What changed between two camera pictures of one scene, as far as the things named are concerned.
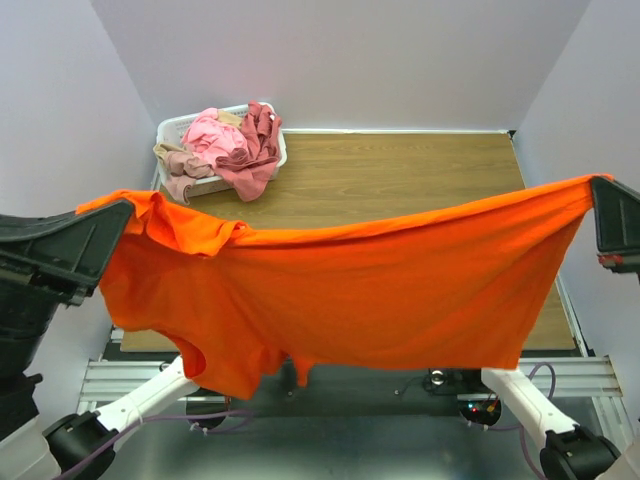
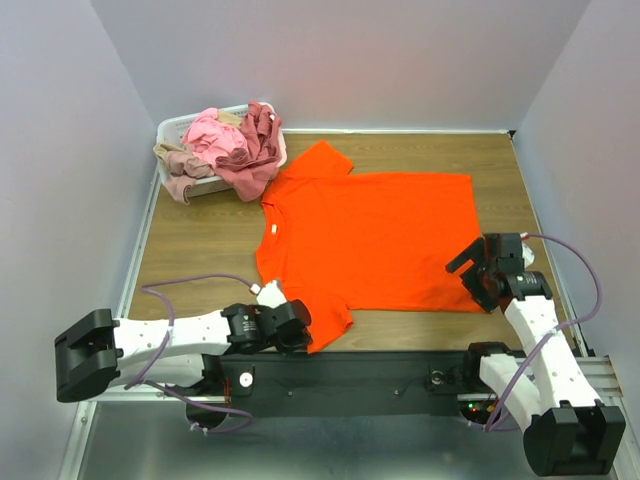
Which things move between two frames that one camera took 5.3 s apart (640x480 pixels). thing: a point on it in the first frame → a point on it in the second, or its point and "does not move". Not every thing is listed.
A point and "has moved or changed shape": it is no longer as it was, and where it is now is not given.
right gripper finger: x=617 y=212 → x=497 y=256
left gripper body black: x=28 y=312 → x=287 y=345
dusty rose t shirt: x=249 y=169 does not move
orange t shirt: x=457 y=284 has moved or changed shape
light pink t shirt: x=208 y=138 does not move
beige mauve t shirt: x=178 y=168 does not move
